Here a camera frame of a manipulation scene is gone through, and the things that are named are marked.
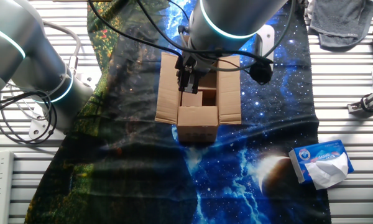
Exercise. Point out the metal camera mount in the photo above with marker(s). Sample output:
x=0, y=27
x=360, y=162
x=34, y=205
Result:
x=370, y=102

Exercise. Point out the blue galaxy print cloth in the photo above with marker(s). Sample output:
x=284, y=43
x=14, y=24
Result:
x=267, y=109

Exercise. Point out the blue tissue pack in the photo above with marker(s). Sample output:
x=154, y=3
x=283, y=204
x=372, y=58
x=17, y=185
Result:
x=326, y=152

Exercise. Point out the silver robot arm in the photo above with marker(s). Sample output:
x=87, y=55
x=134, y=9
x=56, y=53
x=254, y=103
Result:
x=18, y=62

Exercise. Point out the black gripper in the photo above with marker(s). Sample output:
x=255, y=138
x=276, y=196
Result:
x=192, y=65

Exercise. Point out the grey towel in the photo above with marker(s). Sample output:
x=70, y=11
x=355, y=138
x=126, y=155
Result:
x=338, y=18

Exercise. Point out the dark forest print cloth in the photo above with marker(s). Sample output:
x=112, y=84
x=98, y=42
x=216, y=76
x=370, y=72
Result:
x=112, y=174

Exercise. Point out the white power strip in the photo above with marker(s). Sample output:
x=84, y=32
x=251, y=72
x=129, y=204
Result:
x=0, y=186

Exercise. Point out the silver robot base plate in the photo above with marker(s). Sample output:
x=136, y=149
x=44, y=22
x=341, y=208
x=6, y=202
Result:
x=37, y=130

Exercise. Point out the brown cardboard box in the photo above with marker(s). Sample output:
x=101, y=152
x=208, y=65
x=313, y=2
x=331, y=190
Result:
x=168, y=93

